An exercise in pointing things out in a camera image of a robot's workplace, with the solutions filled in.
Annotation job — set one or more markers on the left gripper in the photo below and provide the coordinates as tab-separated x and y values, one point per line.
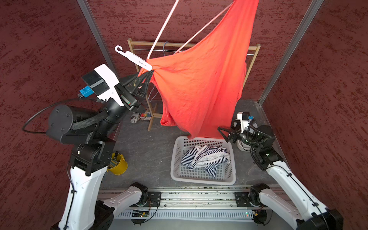
131	99

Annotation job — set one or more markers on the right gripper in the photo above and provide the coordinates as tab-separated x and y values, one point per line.
235	134

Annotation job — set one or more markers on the white clothespin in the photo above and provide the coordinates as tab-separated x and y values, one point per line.
134	58

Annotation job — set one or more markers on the blue white striped tank top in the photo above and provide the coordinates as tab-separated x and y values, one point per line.
205	157

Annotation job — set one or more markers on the red tank top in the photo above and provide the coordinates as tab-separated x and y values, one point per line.
201	86

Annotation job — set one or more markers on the pink wire hanger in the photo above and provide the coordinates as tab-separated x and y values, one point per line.
187	42

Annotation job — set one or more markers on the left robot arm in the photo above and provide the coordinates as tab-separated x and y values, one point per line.
88	131

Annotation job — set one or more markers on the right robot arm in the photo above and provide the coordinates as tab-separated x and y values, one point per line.
306	211

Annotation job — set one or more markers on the white plastic tub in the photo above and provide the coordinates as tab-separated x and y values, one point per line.
243	147

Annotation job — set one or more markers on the white perforated laundry basket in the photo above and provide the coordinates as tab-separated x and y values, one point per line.
225	174

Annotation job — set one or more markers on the colourful marker box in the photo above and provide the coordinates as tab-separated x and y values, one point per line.
145	116

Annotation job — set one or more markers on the yellow pencil cup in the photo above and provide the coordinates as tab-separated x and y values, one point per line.
118	164

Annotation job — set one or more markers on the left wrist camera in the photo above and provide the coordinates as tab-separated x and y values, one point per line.
102	82

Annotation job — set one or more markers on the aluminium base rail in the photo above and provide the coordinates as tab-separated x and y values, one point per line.
203	203

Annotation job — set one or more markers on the aluminium corner post left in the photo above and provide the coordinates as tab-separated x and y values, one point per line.
87	12

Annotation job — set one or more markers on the aluminium corner post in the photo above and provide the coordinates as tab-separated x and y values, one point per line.
87	12
297	37

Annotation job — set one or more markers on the aluminium corner post right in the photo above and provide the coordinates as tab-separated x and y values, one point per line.
297	37

